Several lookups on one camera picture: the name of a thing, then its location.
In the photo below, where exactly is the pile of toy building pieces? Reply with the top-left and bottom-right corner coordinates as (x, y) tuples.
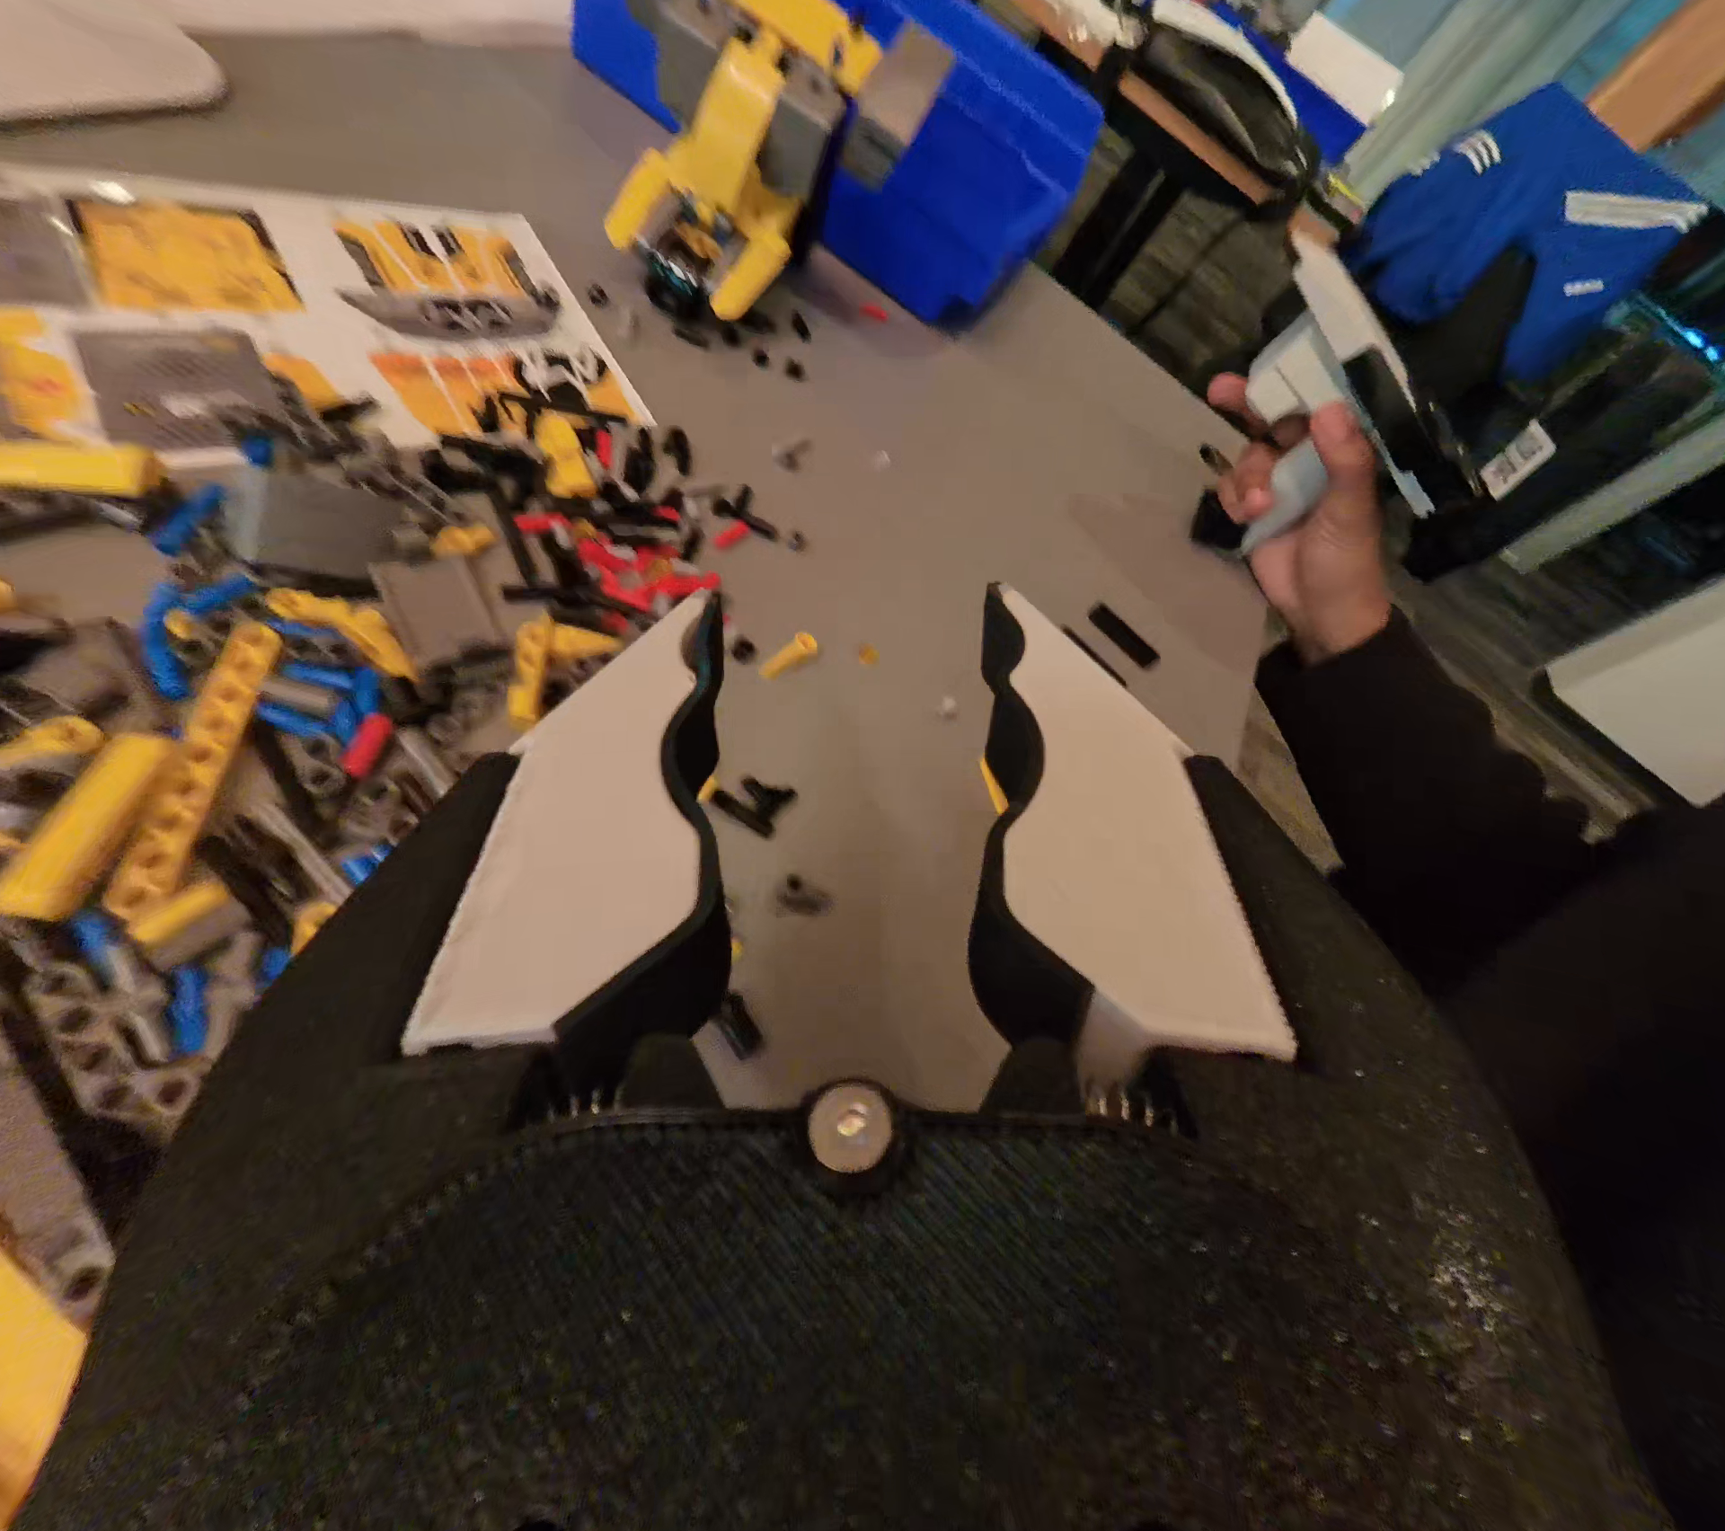
(0, 399), (756, 1479)

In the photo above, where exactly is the partly built toy vehicle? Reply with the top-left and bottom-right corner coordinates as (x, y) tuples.
(602, 0), (959, 324)

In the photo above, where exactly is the person's right hand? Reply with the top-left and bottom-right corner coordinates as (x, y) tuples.
(1207, 372), (1392, 664)

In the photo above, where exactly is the black toy connector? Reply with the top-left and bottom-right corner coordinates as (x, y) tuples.
(710, 777), (799, 840)

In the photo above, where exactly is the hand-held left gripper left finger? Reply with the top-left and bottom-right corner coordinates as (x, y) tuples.
(399, 590), (737, 1062)

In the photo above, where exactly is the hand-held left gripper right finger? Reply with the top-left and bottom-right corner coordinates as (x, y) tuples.
(967, 583), (1299, 1089)

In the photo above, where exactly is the wooden desk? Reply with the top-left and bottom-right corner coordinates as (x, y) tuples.
(1002, 0), (1303, 308)

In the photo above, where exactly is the blue jacket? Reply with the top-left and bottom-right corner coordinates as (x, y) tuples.
(1347, 81), (1714, 389)

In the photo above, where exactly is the person's right forearm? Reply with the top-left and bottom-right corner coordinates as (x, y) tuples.
(1252, 604), (1725, 1291)

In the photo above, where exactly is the blue storage bin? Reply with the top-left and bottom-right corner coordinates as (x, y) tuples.
(562, 0), (1107, 331)

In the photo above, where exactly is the toy sticker sheet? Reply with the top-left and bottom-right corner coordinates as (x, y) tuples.
(0, 168), (657, 455)

